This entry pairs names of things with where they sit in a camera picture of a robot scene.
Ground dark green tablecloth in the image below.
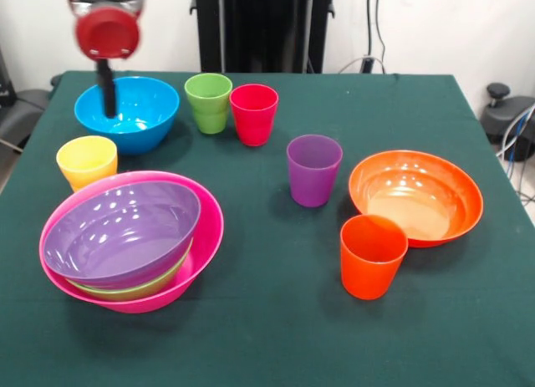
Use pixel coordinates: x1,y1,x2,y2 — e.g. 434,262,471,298
0,70,535,387

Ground orange bowl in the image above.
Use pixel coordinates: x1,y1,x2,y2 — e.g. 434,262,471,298
348,150,485,249

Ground yellow cup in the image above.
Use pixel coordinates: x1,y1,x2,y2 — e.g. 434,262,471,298
55,135,119,193

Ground orange cup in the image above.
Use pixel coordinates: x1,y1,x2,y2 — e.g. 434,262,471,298
339,214,410,301

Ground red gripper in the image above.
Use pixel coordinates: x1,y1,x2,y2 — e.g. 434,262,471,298
74,7,142,119

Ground black equipment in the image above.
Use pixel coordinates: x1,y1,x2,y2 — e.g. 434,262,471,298
0,48,54,154

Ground green cup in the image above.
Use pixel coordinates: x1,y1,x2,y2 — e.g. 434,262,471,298
184,72,233,115
191,106,231,135

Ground blue bowl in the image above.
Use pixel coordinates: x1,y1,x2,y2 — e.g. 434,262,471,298
74,75,181,155

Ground purple cup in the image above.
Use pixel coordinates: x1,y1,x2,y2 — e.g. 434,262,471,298
286,134,344,208

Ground pink bowl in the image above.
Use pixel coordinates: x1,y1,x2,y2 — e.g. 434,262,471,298
38,170,225,314

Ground green bowl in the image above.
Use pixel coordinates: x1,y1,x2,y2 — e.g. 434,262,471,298
64,236,196,303

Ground purple bowl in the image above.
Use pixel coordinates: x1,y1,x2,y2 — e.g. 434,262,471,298
43,180,202,291

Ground black cable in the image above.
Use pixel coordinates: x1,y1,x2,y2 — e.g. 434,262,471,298
366,0,374,60
374,0,387,74

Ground blue cable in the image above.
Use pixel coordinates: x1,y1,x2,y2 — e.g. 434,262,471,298
506,105,530,166

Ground grey cable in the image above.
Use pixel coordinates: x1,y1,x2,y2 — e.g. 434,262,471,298
496,104,535,158

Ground red cup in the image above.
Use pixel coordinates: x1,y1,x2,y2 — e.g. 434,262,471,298
229,84,279,147

